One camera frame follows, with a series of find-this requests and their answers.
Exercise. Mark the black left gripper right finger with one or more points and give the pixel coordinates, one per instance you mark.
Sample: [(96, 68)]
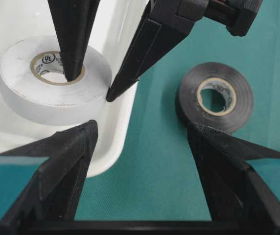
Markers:
[(240, 180)]

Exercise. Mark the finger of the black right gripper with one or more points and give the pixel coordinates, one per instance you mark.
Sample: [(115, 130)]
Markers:
[(163, 25), (73, 21)]

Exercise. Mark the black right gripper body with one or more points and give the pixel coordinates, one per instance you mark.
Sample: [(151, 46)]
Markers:
[(236, 15)]

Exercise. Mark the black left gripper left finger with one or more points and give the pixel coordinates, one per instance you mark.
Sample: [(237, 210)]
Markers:
[(43, 180)]

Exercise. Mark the black tape roll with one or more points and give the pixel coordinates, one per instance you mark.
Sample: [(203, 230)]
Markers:
[(215, 95)]

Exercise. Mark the white tape roll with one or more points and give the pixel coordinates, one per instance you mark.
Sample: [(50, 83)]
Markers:
[(33, 84)]

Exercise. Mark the white plastic case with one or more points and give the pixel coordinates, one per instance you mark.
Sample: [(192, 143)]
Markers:
[(113, 29)]

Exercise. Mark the green table cloth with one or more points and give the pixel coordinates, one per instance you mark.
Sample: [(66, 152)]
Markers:
[(153, 118)]

